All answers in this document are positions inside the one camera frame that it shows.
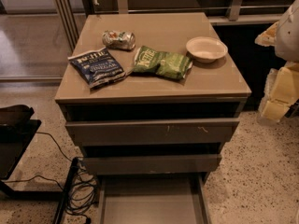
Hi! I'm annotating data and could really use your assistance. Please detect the bottom grey open drawer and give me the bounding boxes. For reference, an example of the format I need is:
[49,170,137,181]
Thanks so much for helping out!
[96,175,212,224]

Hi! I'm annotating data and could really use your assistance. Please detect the middle grey drawer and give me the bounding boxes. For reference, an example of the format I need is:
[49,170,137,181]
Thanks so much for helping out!
[83,154,221,175]

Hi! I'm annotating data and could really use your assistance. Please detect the top grey drawer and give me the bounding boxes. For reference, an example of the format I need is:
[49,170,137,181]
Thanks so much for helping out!
[65,119,239,147]

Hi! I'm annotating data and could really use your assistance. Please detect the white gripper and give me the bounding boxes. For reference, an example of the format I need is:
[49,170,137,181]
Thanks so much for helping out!
[259,62,299,121]

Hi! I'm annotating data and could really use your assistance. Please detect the green jalapeno chip bag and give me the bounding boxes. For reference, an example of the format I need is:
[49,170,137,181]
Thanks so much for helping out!
[133,46,192,80]

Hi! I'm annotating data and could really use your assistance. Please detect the metal railing frame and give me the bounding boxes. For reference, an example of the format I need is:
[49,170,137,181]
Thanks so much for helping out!
[54,0,294,49]

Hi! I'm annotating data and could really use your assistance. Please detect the blue vinegar chip bag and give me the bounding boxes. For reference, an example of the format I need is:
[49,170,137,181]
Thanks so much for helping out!
[68,48,126,89]

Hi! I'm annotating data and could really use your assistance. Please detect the grey drawer cabinet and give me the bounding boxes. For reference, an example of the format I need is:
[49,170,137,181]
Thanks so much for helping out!
[54,12,252,185]

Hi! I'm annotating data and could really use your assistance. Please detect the black side table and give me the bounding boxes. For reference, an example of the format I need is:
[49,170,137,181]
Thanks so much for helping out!
[0,105,62,202]

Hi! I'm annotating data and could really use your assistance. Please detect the black metal floor bar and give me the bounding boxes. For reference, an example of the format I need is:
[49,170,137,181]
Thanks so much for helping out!
[51,158,78,224]

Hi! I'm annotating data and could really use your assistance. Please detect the crushed silver soda can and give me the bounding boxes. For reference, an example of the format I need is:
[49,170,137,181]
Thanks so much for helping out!
[102,30,135,50]

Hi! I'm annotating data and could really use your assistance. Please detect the white bowl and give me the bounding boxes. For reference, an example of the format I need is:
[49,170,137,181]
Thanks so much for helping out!
[186,36,228,63]

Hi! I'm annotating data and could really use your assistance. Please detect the black cable bundle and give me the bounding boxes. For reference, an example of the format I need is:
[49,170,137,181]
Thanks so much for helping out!
[4,131,100,224]

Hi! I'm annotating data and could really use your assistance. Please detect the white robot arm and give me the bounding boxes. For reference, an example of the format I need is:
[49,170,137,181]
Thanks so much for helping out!
[255,0,299,122]

